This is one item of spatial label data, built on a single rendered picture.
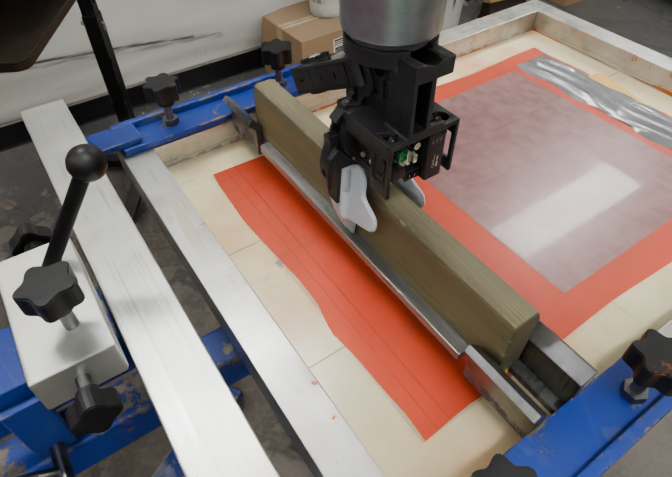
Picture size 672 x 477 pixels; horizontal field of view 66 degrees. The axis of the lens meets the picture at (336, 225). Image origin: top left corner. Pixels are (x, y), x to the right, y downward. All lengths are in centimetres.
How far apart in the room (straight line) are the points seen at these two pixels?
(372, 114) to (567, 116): 47
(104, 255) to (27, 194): 190
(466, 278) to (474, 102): 45
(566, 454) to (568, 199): 34
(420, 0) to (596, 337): 36
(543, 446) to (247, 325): 26
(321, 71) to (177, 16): 217
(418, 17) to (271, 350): 29
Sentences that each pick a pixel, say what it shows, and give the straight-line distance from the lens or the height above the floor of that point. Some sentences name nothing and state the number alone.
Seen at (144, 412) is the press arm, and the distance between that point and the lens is 56.
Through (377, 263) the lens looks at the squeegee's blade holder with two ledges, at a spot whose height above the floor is 100.
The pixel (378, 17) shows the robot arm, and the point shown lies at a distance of 37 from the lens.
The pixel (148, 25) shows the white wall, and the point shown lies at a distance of 259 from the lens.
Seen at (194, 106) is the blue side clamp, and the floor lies 100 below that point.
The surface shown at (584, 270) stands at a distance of 62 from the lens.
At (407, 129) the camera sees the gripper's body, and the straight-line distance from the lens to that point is 39.
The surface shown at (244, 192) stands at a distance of 65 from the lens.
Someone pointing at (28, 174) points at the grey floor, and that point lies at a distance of 249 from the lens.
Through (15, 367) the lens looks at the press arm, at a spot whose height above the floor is 104.
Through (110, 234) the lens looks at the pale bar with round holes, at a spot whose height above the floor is 104.
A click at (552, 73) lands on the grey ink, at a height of 96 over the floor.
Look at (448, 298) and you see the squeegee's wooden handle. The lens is 46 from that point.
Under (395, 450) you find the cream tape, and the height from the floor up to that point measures 96.
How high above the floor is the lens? 139
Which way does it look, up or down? 46 degrees down
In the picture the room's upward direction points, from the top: straight up
